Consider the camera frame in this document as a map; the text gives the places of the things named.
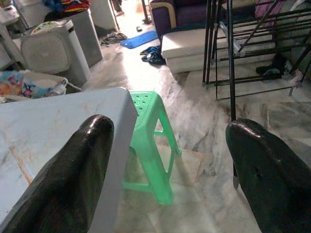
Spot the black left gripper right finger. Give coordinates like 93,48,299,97
225,118,311,233

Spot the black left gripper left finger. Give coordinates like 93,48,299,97
0,114,115,233

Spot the light blue plastic table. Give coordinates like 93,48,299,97
0,86,139,233

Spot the green plastic stool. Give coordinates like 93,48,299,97
121,90,182,206

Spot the colourful printed cloth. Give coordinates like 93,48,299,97
0,72,37,99

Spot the black sock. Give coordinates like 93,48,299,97
255,53,290,76

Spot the black metal drying rack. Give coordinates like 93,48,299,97
202,0,311,191

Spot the white boxy appliance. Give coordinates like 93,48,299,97
20,19,91,86

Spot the grey washing machine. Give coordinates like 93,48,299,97
43,8,104,68

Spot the dark blue garment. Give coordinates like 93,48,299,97
139,45,167,66

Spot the grey rag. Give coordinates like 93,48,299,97
100,32,128,47

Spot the blue floor mat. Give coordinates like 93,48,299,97
120,30,158,49

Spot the pink purple garment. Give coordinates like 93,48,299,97
254,0,284,26

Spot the colourful clothes pile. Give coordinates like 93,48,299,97
43,0,90,13

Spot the purple sofa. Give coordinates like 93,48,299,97
149,0,214,38

